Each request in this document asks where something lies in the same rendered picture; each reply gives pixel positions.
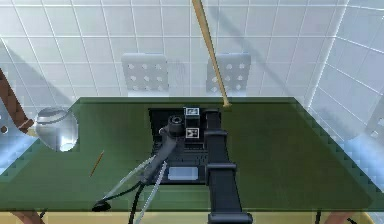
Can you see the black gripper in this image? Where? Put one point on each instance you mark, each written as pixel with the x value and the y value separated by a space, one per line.
pixel 175 125

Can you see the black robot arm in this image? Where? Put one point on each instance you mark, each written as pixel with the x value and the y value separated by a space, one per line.
pixel 221 166

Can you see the orange pencil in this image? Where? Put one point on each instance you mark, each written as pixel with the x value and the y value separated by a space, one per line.
pixel 96 164

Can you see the silver round bowl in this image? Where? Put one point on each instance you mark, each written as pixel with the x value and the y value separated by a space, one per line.
pixel 55 130

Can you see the grey chair with holes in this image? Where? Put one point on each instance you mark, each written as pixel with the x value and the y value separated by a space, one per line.
pixel 145 75
pixel 235 75

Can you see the green table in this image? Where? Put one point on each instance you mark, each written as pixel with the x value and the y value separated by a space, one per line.
pixel 283 150

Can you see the tan wooden baseball bat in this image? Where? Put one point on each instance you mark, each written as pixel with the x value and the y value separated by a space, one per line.
pixel 209 46

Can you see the brown curved wooden bar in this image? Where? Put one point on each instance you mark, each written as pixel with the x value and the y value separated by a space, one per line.
pixel 13 103

